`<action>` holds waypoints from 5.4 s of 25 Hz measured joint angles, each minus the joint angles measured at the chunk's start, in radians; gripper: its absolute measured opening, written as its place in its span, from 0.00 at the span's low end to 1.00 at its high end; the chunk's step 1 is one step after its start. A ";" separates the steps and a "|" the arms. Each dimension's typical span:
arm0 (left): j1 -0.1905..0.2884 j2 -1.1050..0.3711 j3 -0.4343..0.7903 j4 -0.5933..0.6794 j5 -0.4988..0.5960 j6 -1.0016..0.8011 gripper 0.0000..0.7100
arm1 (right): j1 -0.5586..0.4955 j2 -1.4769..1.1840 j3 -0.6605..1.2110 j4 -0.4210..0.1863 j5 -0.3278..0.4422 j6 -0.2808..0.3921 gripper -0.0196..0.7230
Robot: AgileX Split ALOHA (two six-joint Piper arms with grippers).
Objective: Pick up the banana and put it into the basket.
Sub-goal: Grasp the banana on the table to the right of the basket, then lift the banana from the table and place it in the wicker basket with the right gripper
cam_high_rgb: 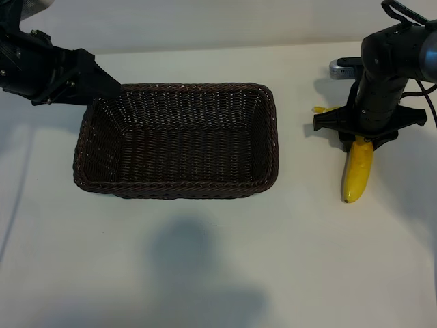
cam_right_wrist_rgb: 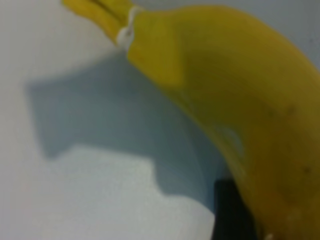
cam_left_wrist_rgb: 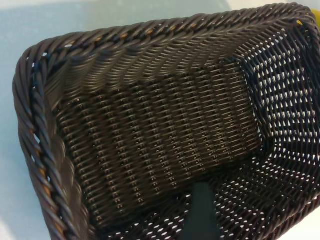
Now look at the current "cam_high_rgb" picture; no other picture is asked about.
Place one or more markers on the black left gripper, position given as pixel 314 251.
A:
pixel 30 68

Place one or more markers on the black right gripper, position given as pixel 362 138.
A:
pixel 375 109

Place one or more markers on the yellow banana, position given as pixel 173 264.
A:
pixel 357 171

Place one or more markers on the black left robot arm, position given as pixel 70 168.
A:
pixel 7 17

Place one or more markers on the dark brown wicker basket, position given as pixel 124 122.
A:
pixel 187 153

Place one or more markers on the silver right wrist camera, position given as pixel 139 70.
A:
pixel 343 70

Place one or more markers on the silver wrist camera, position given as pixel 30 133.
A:
pixel 343 70
pixel 34 7

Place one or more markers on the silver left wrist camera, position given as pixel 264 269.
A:
pixel 34 7

